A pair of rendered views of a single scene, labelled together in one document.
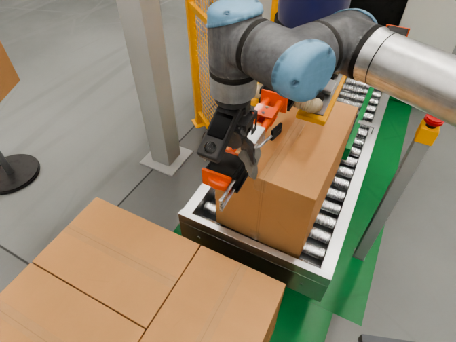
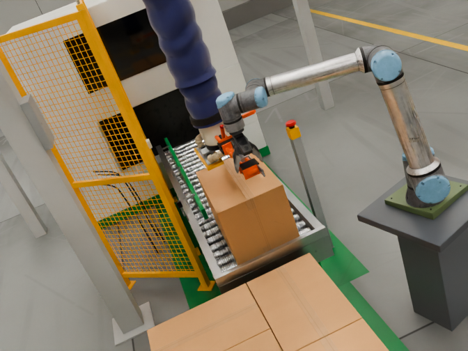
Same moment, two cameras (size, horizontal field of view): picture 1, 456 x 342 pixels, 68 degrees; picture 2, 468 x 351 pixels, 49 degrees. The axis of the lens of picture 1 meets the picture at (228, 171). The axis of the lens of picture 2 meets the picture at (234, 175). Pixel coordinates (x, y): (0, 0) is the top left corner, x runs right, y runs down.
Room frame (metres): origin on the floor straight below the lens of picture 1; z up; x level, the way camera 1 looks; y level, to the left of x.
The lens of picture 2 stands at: (-1.18, 1.29, 2.35)
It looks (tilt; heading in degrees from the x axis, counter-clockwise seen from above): 27 degrees down; 326
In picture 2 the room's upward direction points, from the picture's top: 21 degrees counter-clockwise
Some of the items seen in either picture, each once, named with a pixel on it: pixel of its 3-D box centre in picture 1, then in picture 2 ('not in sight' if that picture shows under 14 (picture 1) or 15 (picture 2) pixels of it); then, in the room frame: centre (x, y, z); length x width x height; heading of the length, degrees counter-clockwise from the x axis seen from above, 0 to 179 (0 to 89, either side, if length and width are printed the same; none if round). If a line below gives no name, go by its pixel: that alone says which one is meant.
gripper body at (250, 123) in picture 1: (234, 116); (239, 140); (0.57, -0.01, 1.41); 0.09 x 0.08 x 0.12; 153
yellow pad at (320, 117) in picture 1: (324, 90); not in sight; (1.05, -0.35, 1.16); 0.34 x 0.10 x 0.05; 154
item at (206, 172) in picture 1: (224, 169); (248, 168); (0.55, 0.01, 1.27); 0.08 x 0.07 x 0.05; 154
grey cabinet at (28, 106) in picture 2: not in sight; (38, 122); (1.84, 0.38, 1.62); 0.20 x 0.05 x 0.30; 153
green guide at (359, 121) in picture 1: (380, 83); not in sight; (2.00, -1.02, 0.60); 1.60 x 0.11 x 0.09; 153
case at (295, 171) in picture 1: (286, 165); (246, 205); (1.07, -0.26, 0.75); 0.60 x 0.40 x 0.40; 152
